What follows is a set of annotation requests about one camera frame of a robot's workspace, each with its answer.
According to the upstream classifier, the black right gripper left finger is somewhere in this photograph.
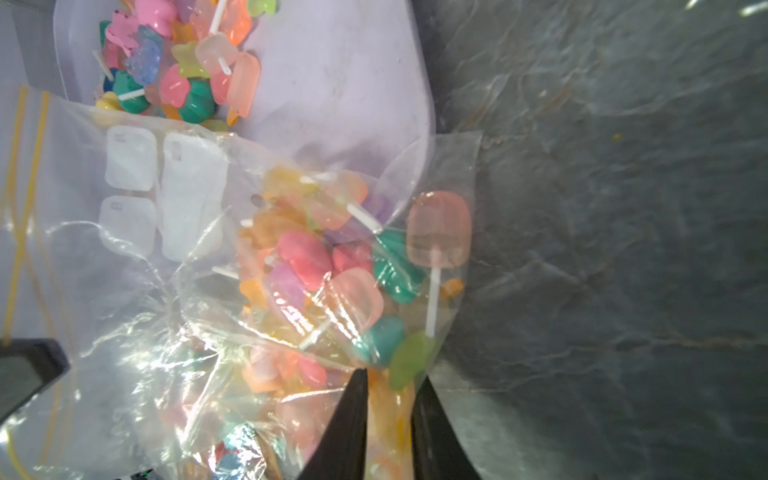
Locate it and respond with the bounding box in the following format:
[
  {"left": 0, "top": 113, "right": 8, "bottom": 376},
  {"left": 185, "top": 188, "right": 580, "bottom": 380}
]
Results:
[{"left": 297, "top": 369, "right": 369, "bottom": 480}]

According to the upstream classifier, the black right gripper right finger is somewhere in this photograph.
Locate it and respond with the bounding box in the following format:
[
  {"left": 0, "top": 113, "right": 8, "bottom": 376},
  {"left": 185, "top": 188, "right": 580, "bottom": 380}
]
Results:
[{"left": 411, "top": 377, "right": 480, "bottom": 480}]

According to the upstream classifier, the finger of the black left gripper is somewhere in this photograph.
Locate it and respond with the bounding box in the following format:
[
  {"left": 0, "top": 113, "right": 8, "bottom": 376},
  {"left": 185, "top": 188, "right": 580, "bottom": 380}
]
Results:
[{"left": 1, "top": 339, "right": 70, "bottom": 423}]

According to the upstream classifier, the pile of loose candies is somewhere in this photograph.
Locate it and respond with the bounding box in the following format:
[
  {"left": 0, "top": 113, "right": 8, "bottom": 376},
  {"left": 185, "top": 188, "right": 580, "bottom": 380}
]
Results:
[{"left": 94, "top": 1, "right": 278, "bottom": 132}]

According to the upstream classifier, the lilac plastic tray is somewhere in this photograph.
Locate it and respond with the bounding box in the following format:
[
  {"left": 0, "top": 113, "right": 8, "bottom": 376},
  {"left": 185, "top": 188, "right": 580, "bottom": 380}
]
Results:
[{"left": 52, "top": 0, "right": 436, "bottom": 181}]

